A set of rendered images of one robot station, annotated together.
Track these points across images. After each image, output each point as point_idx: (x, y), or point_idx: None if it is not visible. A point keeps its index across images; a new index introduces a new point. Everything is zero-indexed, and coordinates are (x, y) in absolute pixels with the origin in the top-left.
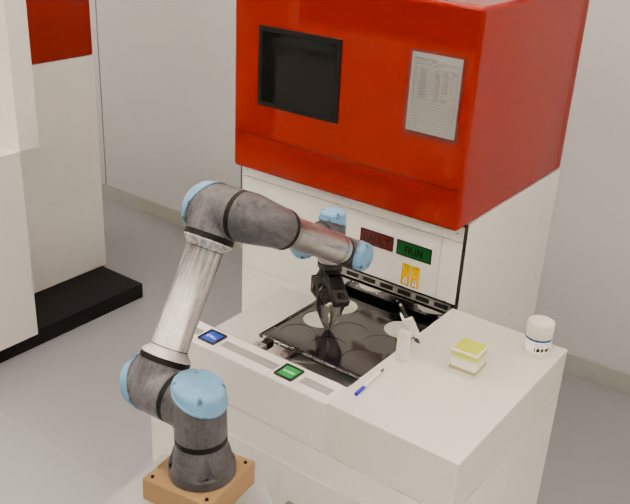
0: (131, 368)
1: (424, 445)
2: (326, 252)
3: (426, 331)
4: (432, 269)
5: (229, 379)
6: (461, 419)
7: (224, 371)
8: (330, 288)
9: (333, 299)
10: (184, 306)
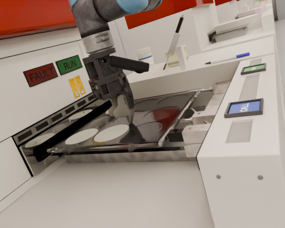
0: None
1: (270, 40)
2: None
3: (141, 79)
4: (84, 69)
5: (280, 115)
6: (232, 48)
7: (279, 111)
8: (133, 60)
9: (145, 63)
10: None
